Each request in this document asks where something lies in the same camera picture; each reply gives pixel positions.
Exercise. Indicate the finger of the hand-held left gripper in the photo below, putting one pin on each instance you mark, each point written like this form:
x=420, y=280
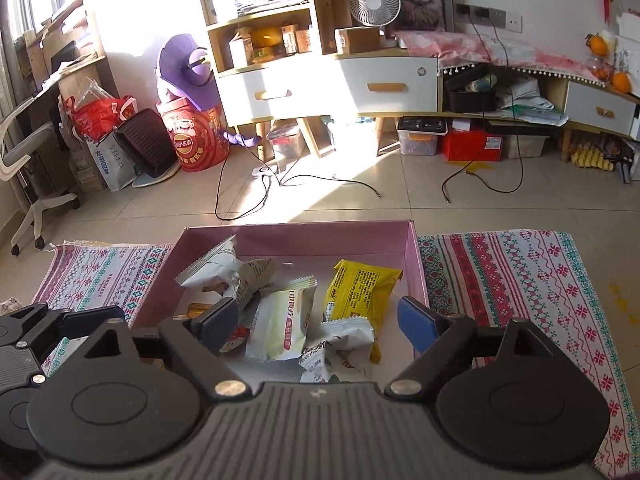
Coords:
x=90, y=321

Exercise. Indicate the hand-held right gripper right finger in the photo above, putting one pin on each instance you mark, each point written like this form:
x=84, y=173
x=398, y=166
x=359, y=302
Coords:
x=417, y=322

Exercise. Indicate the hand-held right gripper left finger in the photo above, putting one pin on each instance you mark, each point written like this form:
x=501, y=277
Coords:
x=220, y=322

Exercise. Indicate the small red snack packet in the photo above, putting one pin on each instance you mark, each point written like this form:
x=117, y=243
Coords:
x=236, y=342

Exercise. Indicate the orange cracker packet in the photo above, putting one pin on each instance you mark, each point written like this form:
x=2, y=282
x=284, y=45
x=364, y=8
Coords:
x=196, y=310

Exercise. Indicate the white grey snack packet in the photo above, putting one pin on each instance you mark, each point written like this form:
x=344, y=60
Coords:
x=210, y=267

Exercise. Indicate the beige patterned snack packet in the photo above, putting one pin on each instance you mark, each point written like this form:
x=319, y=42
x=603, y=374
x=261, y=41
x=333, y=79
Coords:
x=255, y=277

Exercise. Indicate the white green snack packet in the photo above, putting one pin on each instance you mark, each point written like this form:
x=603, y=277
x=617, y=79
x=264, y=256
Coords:
x=280, y=325

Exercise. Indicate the yellow black-print snack packet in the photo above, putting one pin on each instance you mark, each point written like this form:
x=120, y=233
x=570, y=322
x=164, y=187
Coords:
x=357, y=290

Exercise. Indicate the small white orange snack packet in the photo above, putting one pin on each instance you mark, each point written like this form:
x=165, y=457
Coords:
x=340, y=342

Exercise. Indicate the pink cardboard box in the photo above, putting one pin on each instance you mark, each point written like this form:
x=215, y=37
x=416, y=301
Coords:
x=300, y=242

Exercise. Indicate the beige knitted blanket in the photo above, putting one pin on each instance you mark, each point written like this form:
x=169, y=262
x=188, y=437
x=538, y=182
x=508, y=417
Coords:
x=7, y=306

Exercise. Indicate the patterned woven mat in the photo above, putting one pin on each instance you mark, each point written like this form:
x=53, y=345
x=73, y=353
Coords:
x=525, y=285

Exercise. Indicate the white power strip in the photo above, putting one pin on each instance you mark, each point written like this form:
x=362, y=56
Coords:
x=264, y=172

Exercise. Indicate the white shopping bag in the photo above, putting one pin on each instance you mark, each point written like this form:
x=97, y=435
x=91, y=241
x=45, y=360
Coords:
x=107, y=162

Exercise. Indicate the clear storage bin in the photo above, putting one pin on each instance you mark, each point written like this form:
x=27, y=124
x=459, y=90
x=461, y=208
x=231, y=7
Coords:
x=417, y=144

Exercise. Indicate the white office chair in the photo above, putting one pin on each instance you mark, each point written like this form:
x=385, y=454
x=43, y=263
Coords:
x=25, y=152

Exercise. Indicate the red box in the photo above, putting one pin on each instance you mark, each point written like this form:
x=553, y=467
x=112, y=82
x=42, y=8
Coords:
x=470, y=147

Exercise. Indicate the purple floor object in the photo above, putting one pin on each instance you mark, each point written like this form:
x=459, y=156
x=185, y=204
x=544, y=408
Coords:
x=245, y=141

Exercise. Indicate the red snack bucket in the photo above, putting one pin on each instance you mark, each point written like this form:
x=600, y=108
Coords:
x=197, y=140

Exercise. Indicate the brown plastic basket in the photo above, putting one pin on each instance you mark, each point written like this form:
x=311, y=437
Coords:
x=145, y=142

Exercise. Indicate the clear plastic bin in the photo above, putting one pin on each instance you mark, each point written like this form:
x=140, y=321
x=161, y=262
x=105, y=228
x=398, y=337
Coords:
x=285, y=145

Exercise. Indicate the black flat device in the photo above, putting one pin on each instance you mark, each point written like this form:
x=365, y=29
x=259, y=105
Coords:
x=422, y=124

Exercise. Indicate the red plastic bag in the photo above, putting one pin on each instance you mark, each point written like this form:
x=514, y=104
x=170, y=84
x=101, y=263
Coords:
x=100, y=115

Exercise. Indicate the white storage box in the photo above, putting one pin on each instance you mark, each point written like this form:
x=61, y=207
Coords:
x=525, y=146

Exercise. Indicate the black case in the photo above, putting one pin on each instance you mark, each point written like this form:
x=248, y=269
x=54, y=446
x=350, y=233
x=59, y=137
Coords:
x=470, y=100

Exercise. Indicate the wooden cabinet with white drawers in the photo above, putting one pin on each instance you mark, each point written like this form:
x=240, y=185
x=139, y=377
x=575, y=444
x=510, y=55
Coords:
x=390, y=85

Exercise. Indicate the yellow tray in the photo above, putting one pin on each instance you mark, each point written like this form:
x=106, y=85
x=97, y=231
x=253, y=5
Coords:
x=592, y=157

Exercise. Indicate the pile of papers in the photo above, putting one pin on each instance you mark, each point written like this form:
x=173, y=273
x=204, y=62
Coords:
x=530, y=102

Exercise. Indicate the purple sun hat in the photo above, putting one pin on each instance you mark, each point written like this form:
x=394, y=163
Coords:
x=182, y=67

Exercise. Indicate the tall shelf carton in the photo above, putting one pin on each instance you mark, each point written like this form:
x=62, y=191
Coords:
x=240, y=47

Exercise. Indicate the pink cloth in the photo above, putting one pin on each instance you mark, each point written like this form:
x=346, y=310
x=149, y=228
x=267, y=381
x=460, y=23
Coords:
x=500, y=52

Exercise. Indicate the low white drawer cabinet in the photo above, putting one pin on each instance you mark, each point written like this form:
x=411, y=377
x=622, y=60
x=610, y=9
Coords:
x=597, y=105

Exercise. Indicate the wooden desk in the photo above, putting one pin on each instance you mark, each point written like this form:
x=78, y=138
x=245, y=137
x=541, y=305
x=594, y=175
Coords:
x=75, y=35

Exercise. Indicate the small cardboard box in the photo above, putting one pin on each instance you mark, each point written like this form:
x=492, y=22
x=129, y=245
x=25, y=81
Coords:
x=357, y=41

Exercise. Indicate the white desk fan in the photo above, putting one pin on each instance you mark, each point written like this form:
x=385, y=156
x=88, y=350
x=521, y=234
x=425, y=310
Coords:
x=377, y=5

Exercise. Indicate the cat picture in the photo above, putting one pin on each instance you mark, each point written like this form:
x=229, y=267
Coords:
x=422, y=0

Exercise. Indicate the white cardboard box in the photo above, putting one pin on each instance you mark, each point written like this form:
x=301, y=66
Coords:
x=627, y=25

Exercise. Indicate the wall sockets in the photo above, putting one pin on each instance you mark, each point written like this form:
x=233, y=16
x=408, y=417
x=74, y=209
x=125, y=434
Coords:
x=487, y=12

